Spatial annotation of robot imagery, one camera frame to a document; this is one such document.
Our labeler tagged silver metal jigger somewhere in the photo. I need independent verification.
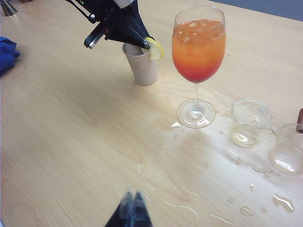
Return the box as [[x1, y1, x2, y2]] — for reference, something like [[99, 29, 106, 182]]
[[0, 0, 18, 17]]

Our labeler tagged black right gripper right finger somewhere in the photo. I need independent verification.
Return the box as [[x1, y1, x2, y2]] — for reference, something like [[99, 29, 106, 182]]
[[132, 190, 153, 227]]

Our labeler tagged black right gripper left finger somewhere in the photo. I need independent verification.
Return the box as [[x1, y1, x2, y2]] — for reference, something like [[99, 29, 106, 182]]
[[105, 189, 134, 227]]

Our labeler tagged clear measuring beaker wooden handle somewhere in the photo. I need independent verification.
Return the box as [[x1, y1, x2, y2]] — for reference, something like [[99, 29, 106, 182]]
[[268, 108, 303, 177]]

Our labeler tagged clear glass beaker with handle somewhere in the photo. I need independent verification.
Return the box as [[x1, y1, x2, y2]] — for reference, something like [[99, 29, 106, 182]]
[[230, 99, 276, 148]]

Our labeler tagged wine glass with orange cocktail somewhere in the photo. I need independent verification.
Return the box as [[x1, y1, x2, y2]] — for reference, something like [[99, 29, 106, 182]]
[[172, 6, 227, 129]]

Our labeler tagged blue cloth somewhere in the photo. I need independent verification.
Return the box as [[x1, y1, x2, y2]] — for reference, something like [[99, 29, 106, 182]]
[[0, 35, 21, 78]]

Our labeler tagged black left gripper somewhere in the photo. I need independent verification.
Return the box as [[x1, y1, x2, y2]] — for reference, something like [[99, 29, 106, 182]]
[[83, 0, 152, 50]]

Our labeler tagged yellow lemon slice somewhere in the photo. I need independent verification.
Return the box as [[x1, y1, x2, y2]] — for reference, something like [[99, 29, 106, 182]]
[[144, 36, 165, 61]]

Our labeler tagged beige paper cup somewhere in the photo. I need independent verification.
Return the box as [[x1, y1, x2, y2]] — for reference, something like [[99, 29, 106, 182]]
[[122, 43, 159, 87]]

